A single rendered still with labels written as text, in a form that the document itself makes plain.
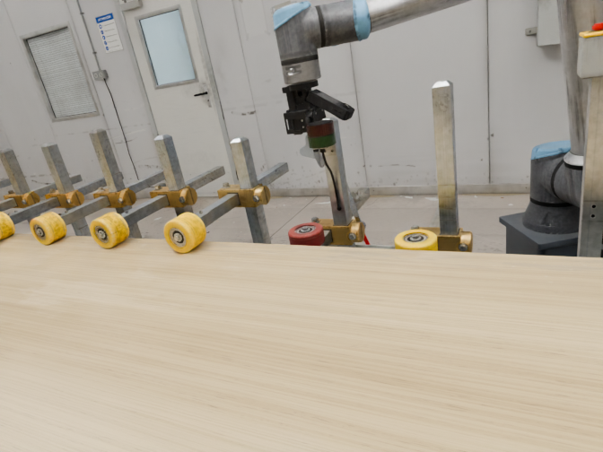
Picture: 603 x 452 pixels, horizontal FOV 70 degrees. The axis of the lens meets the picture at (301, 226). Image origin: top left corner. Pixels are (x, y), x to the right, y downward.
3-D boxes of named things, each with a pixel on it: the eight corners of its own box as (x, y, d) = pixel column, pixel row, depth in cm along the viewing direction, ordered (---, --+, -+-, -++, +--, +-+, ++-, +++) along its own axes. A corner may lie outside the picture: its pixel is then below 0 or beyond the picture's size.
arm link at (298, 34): (316, -3, 94) (270, 5, 94) (325, 57, 99) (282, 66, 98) (310, 3, 103) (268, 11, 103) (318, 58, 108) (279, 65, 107)
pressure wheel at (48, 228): (47, 206, 122) (67, 220, 121) (47, 228, 127) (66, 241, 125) (27, 214, 118) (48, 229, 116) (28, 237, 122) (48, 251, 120)
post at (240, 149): (272, 295, 129) (236, 136, 112) (283, 296, 128) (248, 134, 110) (266, 301, 127) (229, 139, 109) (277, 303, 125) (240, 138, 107)
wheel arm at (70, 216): (164, 177, 163) (161, 168, 162) (171, 177, 161) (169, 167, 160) (44, 232, 123) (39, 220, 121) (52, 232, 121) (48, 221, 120)
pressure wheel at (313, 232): (304, 263, 106) (296, 220, 102) (335, 265, 103) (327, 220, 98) (290, 279, 100) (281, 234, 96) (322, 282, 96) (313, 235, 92)
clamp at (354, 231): (317, 235, 115) (314, 218, 113) (365, 237, 108) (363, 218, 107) (308, 245, 110) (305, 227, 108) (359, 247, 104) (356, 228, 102)
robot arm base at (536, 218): (511, 218, 155) (511, 192, 151) (563, 208, 155) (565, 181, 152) (543, 239, 137) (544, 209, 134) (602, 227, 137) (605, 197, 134)
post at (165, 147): (204, 282, 140) (161, 134, 122) (213, 282, 138) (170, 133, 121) (197, 287, 137) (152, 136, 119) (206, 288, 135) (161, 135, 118)
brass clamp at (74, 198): (63, 202, 157) (57, 189, 155) (88, 202, 151) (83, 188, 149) (48, 208, 152) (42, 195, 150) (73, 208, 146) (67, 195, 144)
